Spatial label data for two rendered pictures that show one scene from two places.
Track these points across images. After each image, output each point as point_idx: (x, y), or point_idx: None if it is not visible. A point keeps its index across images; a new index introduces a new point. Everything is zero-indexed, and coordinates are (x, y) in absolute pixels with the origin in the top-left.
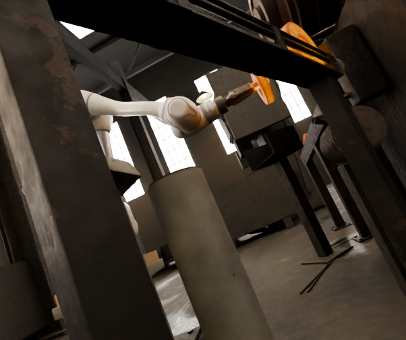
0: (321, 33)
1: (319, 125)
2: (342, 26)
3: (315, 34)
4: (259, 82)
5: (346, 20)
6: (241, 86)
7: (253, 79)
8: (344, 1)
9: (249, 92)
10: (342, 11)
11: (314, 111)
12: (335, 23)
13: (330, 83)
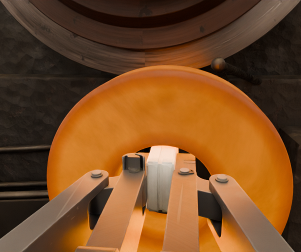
0: (252, 81)
1: None
2: (274, 100)
3: (251, 74)
4: (288, 213)
5: None
6: (268, 224)
7: (175, 130)
8: (259, 41)
9: (142, 225)
10: None
11: (6, 202)
12: (261, 80)
13: None
